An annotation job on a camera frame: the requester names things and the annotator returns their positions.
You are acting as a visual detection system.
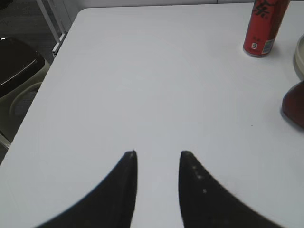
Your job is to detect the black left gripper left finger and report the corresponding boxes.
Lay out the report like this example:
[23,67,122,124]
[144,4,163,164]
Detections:
[40,151,138,228]

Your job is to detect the dark red apple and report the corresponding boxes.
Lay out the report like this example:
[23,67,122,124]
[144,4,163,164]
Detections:
[282,81,304,129]

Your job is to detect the red drink can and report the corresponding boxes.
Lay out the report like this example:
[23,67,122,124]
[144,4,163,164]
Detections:
[243,0,290,57]

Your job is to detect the beige round plate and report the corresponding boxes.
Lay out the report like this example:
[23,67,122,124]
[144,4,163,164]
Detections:
[294,35,304,81]

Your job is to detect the white metal frame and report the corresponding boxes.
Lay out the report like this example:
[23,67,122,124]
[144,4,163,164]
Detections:
[36,0,72,58]

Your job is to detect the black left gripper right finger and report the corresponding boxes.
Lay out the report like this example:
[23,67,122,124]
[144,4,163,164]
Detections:
[179,151,279,228]

